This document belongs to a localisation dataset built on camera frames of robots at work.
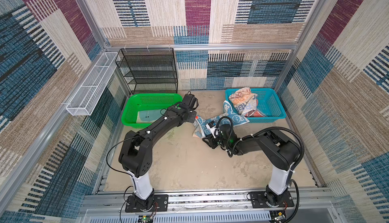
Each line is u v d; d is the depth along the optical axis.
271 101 1.06
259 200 0.73
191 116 0.83
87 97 0.73
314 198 0.76
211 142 0.84
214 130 0.85
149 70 1.09
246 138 0.68
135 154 0.47
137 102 1.10
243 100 1.03
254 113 1.05
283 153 0.49
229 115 0.93
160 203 0.73
